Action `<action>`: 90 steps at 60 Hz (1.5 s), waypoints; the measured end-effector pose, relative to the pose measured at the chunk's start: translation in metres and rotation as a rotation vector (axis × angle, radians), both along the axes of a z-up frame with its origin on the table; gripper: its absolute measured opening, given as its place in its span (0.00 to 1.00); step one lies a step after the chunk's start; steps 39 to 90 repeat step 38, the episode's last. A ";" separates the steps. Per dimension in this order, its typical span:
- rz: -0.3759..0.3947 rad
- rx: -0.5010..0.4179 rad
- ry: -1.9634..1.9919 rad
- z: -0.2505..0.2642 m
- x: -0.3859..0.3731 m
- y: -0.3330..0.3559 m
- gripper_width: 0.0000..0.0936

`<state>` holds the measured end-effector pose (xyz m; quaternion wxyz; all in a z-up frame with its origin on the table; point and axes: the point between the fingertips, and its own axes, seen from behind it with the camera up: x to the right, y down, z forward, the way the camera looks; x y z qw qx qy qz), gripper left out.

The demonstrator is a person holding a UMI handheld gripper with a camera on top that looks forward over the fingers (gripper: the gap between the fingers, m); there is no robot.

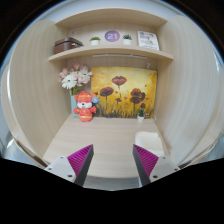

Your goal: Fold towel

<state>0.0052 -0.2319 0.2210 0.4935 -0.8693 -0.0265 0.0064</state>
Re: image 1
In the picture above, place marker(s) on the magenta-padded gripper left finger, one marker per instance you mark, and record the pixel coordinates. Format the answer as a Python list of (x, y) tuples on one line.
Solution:
[(61, 166)]

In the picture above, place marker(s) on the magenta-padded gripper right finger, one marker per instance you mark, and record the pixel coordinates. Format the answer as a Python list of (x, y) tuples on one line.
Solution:
[(162, 166)]

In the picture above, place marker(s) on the small plant in white pot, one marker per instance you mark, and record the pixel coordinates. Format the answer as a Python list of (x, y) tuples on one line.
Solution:
[(127, 41), (140, 118), (95, 42)]

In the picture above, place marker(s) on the red plush mouse toy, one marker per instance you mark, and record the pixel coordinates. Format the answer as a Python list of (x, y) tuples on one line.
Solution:
[(85, 113)]

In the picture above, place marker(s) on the light blue vase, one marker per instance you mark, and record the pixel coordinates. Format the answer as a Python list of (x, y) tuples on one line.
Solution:
[(73, 103)]

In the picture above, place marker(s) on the pink and white flower bouquet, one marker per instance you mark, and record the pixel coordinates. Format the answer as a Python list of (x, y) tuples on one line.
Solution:
[(69, 81)]

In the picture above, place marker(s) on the yellow poppy flower painting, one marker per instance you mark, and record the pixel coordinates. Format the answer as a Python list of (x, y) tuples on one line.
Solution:
[(110, 75)]

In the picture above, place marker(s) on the white light bar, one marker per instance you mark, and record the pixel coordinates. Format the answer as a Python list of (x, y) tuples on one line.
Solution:
[(120, 56)]

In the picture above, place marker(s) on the brown case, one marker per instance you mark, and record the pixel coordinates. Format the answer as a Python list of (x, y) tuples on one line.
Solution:
[(66, 46)]

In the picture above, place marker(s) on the white printed card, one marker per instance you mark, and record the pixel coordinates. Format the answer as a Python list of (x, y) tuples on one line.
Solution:
[(148, 40)]

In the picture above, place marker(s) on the round purple sign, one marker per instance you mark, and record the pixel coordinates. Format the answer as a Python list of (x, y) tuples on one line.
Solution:
[(112, 36)]

